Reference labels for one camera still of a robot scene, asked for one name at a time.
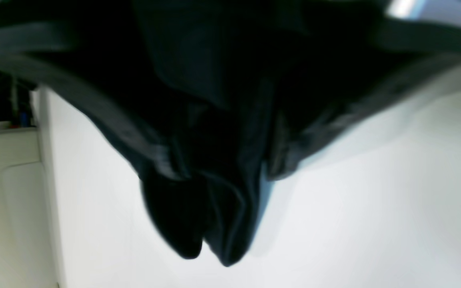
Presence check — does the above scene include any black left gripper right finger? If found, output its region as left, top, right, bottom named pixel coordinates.
left=267, top=20, right=461, bottom=181

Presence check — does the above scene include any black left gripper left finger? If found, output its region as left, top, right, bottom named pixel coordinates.
left=0, top=21, right=191, bottom=180

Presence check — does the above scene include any black T-shirt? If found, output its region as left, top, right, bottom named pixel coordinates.
left=133, top=0, right=332, bottom=267

